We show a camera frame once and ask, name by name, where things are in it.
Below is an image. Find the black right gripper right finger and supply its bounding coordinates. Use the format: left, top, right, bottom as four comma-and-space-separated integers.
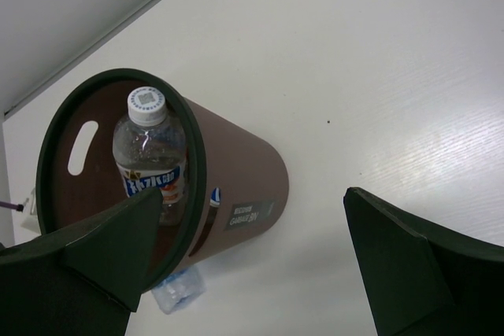
343, 187, 503, 335

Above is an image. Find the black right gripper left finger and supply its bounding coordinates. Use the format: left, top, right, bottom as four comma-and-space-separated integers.
1, 189, 161, 335

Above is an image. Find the blue label water bottle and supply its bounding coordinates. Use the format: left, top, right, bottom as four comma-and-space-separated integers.
150, 186, 222, 315

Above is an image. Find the orange label clear bottle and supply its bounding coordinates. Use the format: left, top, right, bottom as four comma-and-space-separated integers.
113, 87, 187, 226

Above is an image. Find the brown plastic waste bin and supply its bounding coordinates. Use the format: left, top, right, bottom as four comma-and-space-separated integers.
35, 68, 289, 290

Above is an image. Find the metal table edge rail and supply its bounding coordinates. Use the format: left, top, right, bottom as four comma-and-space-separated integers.
1, 0, 155, 114

